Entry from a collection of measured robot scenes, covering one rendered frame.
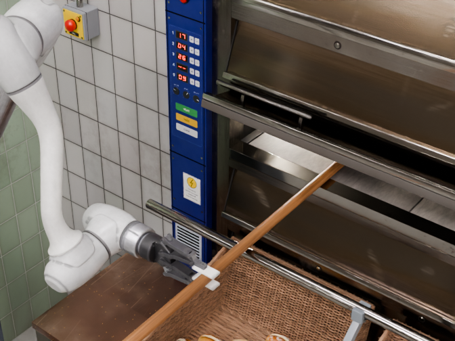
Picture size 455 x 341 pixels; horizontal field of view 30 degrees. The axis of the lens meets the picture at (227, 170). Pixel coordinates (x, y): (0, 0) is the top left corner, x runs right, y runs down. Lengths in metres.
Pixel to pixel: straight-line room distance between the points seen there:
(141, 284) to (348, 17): 1.34
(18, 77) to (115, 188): 1.17
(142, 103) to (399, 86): 0.99
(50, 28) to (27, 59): 0.14
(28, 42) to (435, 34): 0.99
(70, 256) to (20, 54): 0.53
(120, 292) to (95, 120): 0.63
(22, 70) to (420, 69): 0.99
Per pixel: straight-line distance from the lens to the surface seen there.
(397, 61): 2.23
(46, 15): 2.27
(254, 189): 2.74
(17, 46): 2.15
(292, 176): 2.60
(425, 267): 2.52
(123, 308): 3.02
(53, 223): 2.23
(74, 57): 3.07
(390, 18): 2.19
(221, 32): 2.54
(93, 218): 2.33
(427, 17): 2.15
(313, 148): 2.30
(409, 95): 2.27
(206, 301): 2.90
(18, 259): 3.58
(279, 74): 2.45
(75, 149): 3.30
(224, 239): 2.35
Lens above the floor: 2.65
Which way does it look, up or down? 34 degrees down
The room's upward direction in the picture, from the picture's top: 1 degrees clockwise
